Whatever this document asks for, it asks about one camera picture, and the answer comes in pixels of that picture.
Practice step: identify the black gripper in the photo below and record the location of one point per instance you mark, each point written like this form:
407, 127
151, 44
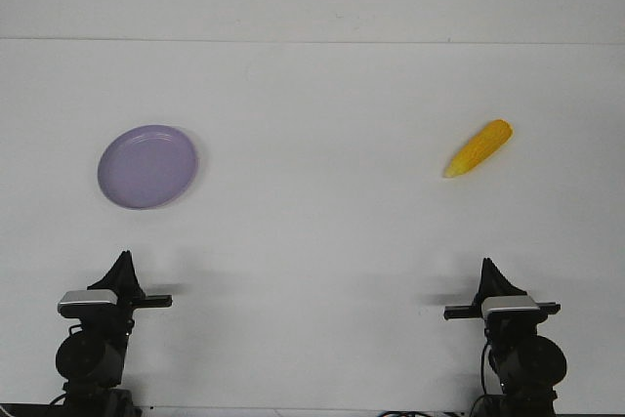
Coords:
119, 320
492, 282

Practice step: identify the purple round plate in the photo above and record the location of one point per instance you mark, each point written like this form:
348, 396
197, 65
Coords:
147, 167

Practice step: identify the yellow corn cob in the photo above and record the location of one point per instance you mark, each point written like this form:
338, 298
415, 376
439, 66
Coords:
479, 147

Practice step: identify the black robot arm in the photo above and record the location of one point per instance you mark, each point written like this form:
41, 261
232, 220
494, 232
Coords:
92, 357
519, 368

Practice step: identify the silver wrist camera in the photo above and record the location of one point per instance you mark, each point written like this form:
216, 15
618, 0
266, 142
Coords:
507, 304
81, 303

